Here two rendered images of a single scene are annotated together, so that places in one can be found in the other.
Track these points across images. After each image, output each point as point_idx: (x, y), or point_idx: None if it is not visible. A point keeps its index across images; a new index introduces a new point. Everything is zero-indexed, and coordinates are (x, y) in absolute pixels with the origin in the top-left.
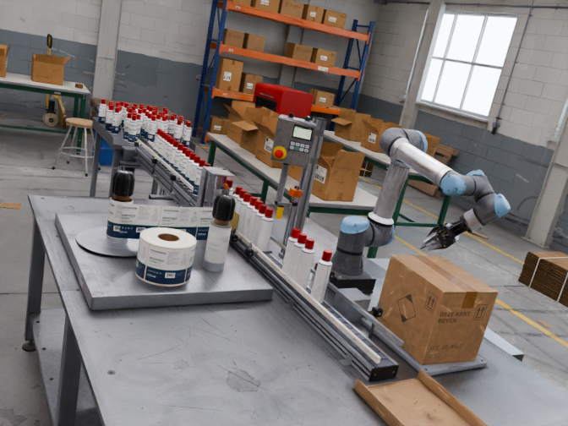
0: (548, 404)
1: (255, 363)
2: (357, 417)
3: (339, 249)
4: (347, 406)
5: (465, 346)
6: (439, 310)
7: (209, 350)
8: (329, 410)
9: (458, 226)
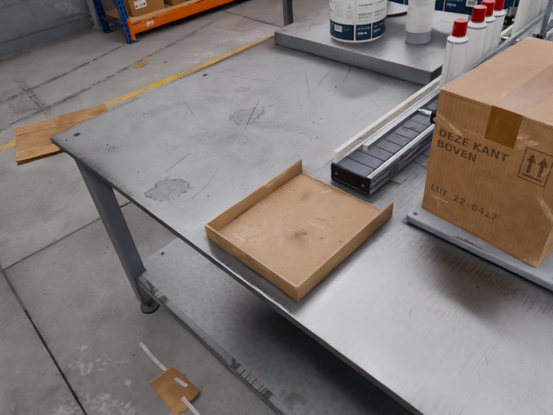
0: (530, 407)
1: (284, 113)
2: (248, 183)
3: None
4: (262, 174)
5: (505, 224)
6: (437, 123)
7: (277, 91)
8: (244, 165)
9: None
